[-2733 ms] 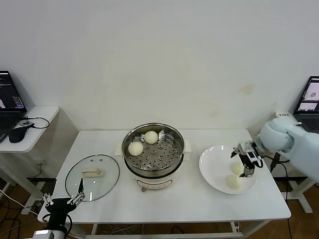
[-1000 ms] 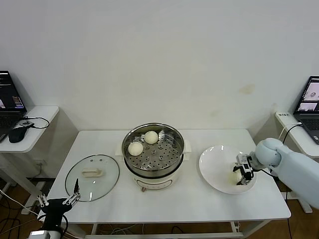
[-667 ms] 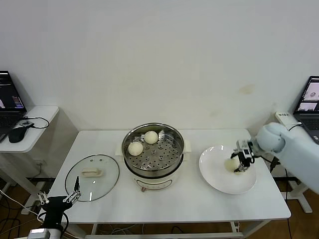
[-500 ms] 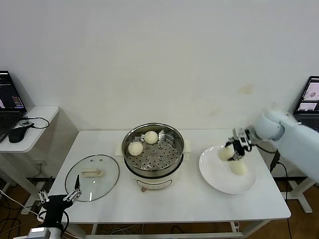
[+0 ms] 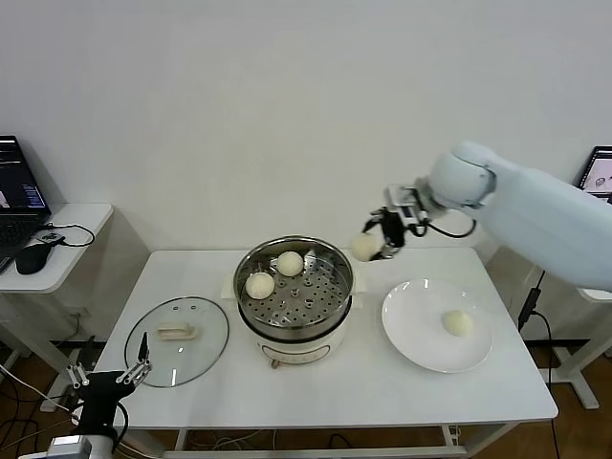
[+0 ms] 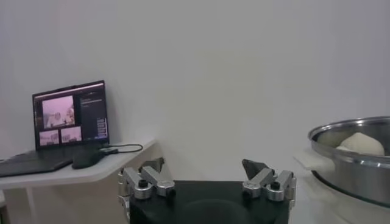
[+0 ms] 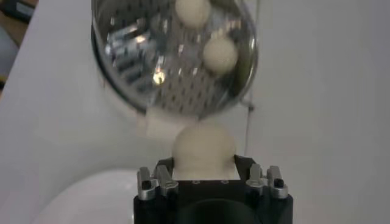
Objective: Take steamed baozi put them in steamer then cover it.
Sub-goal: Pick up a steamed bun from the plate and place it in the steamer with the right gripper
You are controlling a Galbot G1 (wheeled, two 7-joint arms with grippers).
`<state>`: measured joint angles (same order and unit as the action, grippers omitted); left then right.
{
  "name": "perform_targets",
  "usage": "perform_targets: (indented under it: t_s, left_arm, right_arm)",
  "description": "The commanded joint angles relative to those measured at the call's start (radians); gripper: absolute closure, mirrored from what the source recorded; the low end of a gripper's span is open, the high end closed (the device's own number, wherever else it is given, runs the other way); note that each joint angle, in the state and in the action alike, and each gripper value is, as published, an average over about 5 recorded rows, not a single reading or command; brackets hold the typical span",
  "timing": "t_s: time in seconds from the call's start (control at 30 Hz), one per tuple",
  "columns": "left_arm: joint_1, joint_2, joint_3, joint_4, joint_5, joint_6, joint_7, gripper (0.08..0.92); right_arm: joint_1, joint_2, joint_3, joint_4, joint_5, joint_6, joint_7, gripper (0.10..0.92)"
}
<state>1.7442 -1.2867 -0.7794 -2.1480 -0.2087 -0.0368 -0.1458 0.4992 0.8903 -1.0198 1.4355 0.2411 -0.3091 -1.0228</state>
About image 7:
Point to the round white plate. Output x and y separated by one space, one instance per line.
91 198

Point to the white steamed baozi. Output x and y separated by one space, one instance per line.
192 12
220 54
204 149

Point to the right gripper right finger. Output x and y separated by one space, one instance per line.
254 178

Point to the large white table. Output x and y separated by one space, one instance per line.
61 137

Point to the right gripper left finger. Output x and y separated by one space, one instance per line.
164 179

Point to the perforated steel steamer basket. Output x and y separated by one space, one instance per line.
137 61

